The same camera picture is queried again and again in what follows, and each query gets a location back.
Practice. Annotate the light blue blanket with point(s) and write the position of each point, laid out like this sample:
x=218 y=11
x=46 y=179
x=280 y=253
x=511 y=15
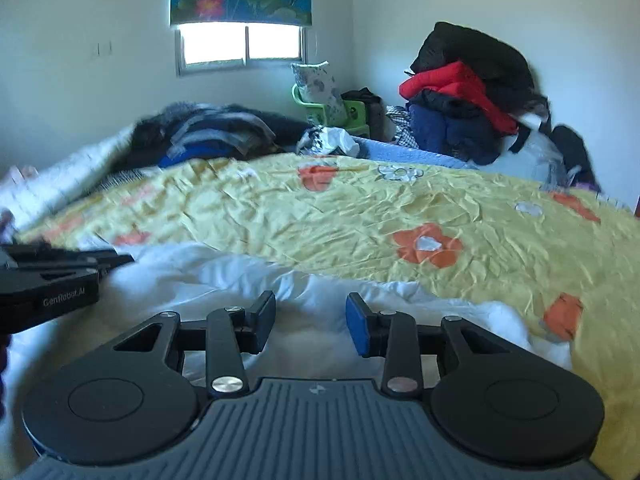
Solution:
x=400 y=152

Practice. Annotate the white patterned quilt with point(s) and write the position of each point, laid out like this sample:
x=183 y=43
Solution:
x=70 y=172

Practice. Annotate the black coat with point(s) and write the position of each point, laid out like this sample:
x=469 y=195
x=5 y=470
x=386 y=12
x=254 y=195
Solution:
x=480 y=52

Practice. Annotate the red jacket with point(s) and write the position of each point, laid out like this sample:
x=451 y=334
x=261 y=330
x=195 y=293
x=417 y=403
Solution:
x=455 y=80

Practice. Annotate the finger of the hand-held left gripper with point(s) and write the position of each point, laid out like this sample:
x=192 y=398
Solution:
x=115 y=262
x=65 y=252

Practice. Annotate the black and white crumpled cloth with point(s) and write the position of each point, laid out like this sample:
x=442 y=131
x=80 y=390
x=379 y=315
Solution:
x=330 y=141

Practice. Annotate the navy jacket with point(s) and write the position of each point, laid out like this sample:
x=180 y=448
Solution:
x=440 y=130

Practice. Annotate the floral pillow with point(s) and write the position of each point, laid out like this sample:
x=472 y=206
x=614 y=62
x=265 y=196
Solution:
x=317 y=85

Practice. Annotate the window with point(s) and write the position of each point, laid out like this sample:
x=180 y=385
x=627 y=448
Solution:
x=240 y=45

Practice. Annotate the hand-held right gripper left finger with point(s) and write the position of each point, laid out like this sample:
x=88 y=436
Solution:
x=263 y=322

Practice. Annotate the white garment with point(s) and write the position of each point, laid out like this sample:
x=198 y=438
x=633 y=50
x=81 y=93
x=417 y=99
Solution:
x=210 y=280

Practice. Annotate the green plastic chair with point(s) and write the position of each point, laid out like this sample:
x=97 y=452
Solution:
x=357 y=112

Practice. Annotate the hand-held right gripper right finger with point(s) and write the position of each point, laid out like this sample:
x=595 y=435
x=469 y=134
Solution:
x=357 y=325

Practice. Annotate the dark cloth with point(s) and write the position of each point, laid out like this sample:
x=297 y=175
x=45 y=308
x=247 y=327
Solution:
x=575 y=152

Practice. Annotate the black and white checked cloth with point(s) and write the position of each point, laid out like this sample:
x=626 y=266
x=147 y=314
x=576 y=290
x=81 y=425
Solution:
x=400 y=125

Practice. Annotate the white plastic bag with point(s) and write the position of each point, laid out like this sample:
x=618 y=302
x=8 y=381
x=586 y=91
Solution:
x=535 y=157

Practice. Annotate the yellow floral blanket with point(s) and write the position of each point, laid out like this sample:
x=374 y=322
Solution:
x=350 y=215

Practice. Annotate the wall switch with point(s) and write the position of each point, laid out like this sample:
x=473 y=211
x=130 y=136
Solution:
x=103 y=49

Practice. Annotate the dark striped clothes pile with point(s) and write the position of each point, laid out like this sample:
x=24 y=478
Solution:
x=210 y=130

